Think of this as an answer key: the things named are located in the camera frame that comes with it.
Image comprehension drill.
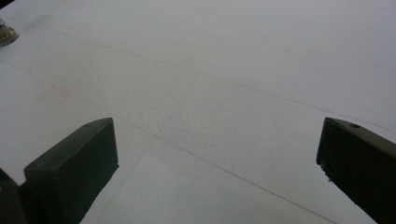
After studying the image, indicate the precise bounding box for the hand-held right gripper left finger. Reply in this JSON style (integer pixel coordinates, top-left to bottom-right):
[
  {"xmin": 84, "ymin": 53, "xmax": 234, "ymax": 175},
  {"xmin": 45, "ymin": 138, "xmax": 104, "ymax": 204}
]
[{"xmin": 19, "ymin": 117, "xmax": 120, "ymax": 224}]

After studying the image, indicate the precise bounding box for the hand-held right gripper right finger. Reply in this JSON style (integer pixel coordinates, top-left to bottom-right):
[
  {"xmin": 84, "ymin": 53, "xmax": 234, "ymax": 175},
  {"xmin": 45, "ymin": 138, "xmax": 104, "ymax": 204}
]
[{"xmin": 316, "ymin": 117, "xmax": 396, "ymax": 224}]

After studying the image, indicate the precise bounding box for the round metal stand foot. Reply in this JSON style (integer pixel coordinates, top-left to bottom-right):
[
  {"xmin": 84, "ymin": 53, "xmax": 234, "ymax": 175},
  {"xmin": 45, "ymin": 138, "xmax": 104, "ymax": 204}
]
[{"xmin": 0, "ymin": 18, "xmax": 20, "ymax": 48}]

